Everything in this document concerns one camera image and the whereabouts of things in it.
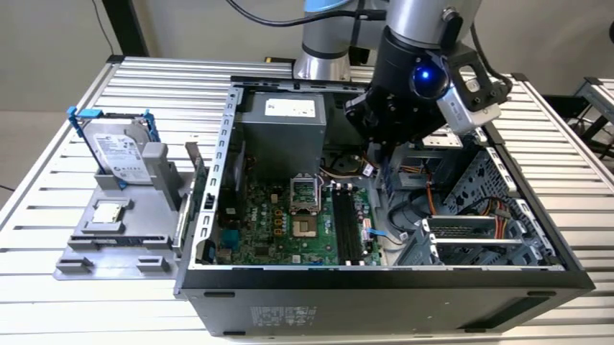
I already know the black RAM slot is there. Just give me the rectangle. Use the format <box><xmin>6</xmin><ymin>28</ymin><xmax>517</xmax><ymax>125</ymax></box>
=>
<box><xmin>345</xmin><ymin>185</ymin><xmax>364</xmax><ymax>266</ymax></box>
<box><xmin>332</xmin><ymin>185</ymin><xmax>349</xmax><ymax>266</ymax></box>

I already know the round cooling fan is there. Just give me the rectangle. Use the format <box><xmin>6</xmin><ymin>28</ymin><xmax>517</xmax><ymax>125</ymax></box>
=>
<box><xmin>320</xmin><ymin>152</ymin><xmax>365</xmax><ymax>177</ymax></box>

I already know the metal drive cage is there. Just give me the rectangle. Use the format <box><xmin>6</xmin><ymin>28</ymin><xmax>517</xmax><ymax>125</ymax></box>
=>
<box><xmin>373</xmin><ymin>131</ymin><xmax>480</xmax><ymax>188</ymax></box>

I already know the grey power supply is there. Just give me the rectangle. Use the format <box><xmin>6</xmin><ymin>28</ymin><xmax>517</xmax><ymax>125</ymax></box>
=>
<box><xmin>233</xmin><ymin>91</ymin><xmax>328</xmax><ymax>180</ymax></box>

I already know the metal socket cover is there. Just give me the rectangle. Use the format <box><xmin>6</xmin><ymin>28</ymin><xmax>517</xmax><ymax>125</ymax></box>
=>
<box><xmin>289</xmin><ymin>174</ymin><xmax>321</xmax><ymax>213</ymax></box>

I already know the metal disk bay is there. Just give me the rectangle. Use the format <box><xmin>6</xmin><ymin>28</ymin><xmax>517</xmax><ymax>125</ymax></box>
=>
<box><xmin>397</xmin><ymin>215</ymin><xmax>547</xmax><ymax>267</ymax></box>

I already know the CPU socket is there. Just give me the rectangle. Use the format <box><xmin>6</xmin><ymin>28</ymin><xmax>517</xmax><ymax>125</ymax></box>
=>
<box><xmin>290</xmin><ymin>213</ymin><xmax>320</xmax><ymax>238</ymax></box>

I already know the metal slat side table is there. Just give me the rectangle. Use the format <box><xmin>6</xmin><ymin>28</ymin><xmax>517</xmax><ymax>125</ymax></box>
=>
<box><xmin>567</xmin><ymin>75</ymin><xmax>614</xmax><ymax>159</ymax></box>

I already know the green motherboard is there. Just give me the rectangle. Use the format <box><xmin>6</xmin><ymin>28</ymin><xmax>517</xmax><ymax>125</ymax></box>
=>
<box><xmin>213</xmin><ymin>172</ymin><xmax>384</xmax><ymax>267</ymax></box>

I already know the black PC case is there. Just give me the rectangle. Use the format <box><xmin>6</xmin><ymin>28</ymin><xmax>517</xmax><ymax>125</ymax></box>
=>
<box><xmin>172</xmin><ymin>73</ymin><xmax>595</xmax><ymax>339</ymax></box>

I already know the grey parts rack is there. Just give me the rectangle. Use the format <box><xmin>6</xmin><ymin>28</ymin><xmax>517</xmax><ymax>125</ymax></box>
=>
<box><xmin>50</xmin><ymin>142</ymin><xmax>192</xmax><ymax>281</ymax></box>

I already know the silver hard disk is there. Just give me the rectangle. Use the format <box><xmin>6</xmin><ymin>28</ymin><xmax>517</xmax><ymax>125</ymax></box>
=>
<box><xmin>80</xmin><ymin>113</ymin><xmax>154</xmax><ymax>186</ymax></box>

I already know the blue disk carrier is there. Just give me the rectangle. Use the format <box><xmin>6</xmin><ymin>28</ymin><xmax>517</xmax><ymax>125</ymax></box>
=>
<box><xmin>65</xmin><ymin>106</ymin><xmax>158</xmax><ymax>190</ymax></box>

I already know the silver CPU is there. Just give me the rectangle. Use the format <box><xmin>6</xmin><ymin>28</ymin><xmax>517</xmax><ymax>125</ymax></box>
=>
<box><xmin>92</xmin><ymin>203</ymin><xmax>124</xmax><ymax>224</ymax></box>

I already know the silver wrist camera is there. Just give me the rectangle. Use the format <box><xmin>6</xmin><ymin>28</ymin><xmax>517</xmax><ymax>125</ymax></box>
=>
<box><xmin>433</xmin><ymin>46</ymin><xmax>513</xmax><ymax>134</ymax></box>

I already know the orange wire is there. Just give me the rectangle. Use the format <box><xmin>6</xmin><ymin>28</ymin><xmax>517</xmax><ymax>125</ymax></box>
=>
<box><xmin>424</xmin><ymin>183</ymin><xmax>437</xmax><ymax>216</ymax></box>

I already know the black cable bundle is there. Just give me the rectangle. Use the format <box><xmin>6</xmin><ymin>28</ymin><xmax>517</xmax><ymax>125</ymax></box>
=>
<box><xmin>385</xmin><ymin>195</ymin><xmax>432</xmax><ymax>245</ymax></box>

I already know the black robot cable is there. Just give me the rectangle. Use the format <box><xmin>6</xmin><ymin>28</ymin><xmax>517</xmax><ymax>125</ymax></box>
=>
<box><xmin>224</xmin><ymin>0</ymin><xmax>384</xmax><ymax>29</ymax></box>

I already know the red yellow wire bundle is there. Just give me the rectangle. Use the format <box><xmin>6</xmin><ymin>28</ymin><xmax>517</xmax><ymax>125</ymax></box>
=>
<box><xmin>481</xmin><ymin>199</ymin><xmax>513</xmax><ymax>241</ymax></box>

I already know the black vertical post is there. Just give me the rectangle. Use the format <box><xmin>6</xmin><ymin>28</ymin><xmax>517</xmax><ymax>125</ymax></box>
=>
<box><xmin>102</xmin><ymin>0</ymin><xmax>149</xmax><ymax>58</ymax></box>

